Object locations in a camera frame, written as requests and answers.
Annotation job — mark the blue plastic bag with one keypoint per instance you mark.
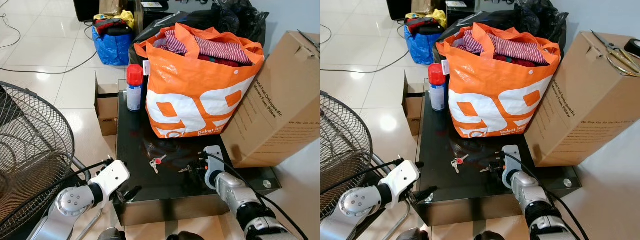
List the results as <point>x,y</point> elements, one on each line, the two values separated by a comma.
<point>112,50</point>
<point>420,49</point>

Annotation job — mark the yellow cloth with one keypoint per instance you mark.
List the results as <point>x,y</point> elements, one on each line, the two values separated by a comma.
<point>439,16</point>
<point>125,18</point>

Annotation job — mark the black cabinet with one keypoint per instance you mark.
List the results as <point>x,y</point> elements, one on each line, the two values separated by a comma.
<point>398,8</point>
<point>86,9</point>

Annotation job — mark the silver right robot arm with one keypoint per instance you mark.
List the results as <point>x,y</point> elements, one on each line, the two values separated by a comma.
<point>235,192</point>
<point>527,192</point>

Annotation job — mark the keys with red tag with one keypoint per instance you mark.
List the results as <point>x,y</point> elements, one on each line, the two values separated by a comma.
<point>458,162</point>
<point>157,162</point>

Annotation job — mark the dark right robot leg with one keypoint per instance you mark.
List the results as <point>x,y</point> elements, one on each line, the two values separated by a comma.
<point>489,236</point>
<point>185,236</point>

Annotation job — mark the small open cardboard box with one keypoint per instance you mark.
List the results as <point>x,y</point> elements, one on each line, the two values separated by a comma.
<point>106,114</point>
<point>412,112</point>

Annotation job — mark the orange and white shopping bag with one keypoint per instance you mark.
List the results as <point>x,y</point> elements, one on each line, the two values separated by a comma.
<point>190,80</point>
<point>492,80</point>

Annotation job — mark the red and black clothes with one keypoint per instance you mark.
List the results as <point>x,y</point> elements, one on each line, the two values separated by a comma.
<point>110,25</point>
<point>420,24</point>

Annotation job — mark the black tape roll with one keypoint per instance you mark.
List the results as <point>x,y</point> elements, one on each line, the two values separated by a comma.
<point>633,47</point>

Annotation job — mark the black glossy low table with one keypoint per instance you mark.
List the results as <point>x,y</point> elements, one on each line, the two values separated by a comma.
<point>165,192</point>
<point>465,192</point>

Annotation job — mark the spray can with red cap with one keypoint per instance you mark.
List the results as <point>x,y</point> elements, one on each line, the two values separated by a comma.
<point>134,95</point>
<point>437,95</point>

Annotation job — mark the red striped cloth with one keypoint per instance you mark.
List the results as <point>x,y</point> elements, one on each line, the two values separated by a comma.
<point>220,50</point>
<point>515,49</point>

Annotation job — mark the dark robot leg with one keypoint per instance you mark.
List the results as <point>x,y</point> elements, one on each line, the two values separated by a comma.
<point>111,234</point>
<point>489,236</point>
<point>412,234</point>
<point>185,236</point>

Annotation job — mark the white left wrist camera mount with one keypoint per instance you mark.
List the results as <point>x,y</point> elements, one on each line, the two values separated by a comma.
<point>112,177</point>
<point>405,177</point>

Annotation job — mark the dark left robot leg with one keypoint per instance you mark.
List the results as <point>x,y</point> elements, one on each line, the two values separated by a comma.
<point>412,234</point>
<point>111,234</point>

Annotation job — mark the brown paper package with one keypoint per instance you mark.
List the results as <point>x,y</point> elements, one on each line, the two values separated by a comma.
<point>112,6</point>
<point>422,5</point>

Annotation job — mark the round metal table fitting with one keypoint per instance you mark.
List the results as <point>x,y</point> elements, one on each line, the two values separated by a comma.
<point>266,184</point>
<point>567,183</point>

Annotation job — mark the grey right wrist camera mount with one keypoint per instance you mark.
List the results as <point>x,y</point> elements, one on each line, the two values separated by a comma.
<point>511,160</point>
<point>215,160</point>

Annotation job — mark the large brown cardboard box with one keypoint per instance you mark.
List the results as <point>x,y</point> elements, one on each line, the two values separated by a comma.
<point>585,110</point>
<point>280,110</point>

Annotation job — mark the black box with white label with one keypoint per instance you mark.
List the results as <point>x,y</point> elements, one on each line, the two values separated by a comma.
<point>460,12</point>
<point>152,14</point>

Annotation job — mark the metal scissors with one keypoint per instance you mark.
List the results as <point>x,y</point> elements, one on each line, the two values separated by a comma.
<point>309,39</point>
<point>617,54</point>

